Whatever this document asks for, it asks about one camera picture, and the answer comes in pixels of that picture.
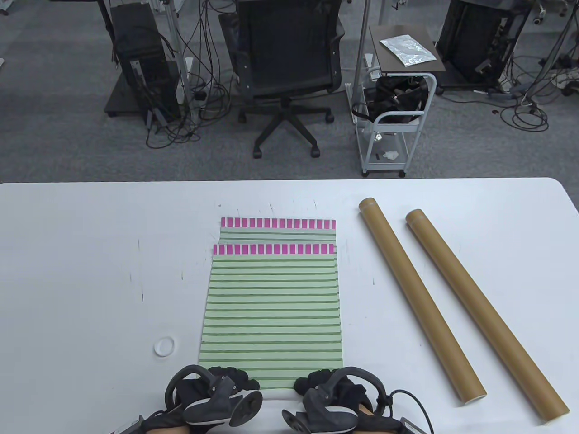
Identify person's left hand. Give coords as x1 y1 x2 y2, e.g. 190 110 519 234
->
144 365 262 428

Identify person's right hand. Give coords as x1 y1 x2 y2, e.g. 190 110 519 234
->
282 367 388 431

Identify brown cardboard mailing tube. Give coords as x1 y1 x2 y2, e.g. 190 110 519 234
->
359 198 487 404
405 208 570 425

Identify person's left forearm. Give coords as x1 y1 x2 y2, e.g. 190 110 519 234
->
109 418 187 434

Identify person's right forearm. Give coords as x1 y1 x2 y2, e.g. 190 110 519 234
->
355 404 405 434

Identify grey left hand controller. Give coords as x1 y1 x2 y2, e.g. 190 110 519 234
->
164 365 264 428

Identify grey hand controller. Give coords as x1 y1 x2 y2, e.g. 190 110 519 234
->
164 365 264 428
281 366 387 433

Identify grey right hand controller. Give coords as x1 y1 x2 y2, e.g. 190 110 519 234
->
281 366 387 433

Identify white wheeled utility cart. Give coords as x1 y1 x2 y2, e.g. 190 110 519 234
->
346 68 438 178

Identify black bag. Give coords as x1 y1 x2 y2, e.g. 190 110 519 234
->
352 76 429 123

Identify brown side table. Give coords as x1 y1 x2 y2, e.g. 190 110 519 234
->
369 25 446 74

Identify black mesh office chair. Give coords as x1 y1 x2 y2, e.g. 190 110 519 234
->
218 0 346 159

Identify metal pole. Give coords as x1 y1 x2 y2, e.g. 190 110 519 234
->
353 0 372 113

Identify silver plastic bag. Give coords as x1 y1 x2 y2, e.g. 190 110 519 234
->
379 35 437 67

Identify black computer tower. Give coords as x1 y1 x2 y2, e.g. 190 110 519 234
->
110 2 180 123

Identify black equipment rack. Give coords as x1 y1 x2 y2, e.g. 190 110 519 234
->
437 0 531 87

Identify black glove cable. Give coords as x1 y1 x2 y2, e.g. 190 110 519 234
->
384 390 436 434

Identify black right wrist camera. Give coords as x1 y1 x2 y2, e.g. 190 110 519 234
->
400 418 436 434

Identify tangled black floor cables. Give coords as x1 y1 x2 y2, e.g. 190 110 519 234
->
145 0 237 150
499 50 579 132

